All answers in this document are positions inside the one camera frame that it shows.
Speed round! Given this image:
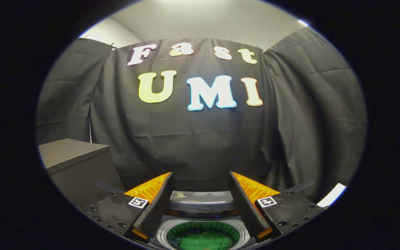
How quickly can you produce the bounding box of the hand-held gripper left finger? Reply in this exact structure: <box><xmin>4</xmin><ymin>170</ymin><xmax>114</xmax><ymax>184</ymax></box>
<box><xmin>84</xmin><ymin>172</ymin><xmax>174</xmax><ymax>243</ymax></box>

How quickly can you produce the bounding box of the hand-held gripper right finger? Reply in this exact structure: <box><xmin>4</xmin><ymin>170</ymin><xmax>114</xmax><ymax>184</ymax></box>
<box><xmin>228</xmin><ymin>171</ymin><xmax>325</xmax><ymax>243</ymax></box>

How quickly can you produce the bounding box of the grey washing machine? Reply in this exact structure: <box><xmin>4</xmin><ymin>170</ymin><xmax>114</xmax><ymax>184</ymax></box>
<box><xmin>150</xmin><ymin>191</ymin><xmax>258</xmax><ymax>250</ymax></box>

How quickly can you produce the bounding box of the green polo shirt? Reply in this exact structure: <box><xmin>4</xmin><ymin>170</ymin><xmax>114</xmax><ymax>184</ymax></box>
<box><xmin>177</xmin><ymin>231</ymin><xmax>234</xmax><ymax>250</ymax></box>

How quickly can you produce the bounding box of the black backdrop cloth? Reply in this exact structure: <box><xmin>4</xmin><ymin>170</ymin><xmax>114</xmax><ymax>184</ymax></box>
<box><xmin>35</xmin><ymin>27</ymin><xmax>368</xmax><ymax>203</ymax></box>

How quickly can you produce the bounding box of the white side table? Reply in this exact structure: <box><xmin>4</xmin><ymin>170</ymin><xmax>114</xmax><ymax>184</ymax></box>
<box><xmin>316</xmin><ymin>183</ymin><xmax>347</xmax><ymax>208</ymax></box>

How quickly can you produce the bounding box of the dark cabinet with beige door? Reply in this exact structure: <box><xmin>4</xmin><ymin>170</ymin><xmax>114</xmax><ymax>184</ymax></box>
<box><xmin>39</xmin><ymin>138</ymin><xmax>126</xmax><ymax>213</ymax></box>

